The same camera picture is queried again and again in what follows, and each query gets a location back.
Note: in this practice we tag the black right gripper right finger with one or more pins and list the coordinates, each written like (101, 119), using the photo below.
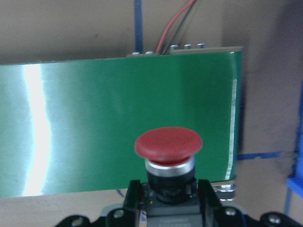
(210, 206)

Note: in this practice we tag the red push button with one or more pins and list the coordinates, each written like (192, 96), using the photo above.
(171, 192)

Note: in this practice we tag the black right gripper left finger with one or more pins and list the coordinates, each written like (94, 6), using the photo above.
(132, 203)

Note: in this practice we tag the blue bin near right arm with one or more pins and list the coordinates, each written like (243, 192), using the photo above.
(294, 182)

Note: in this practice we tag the green conveyor belt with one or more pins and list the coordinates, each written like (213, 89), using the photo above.
(70, 126)

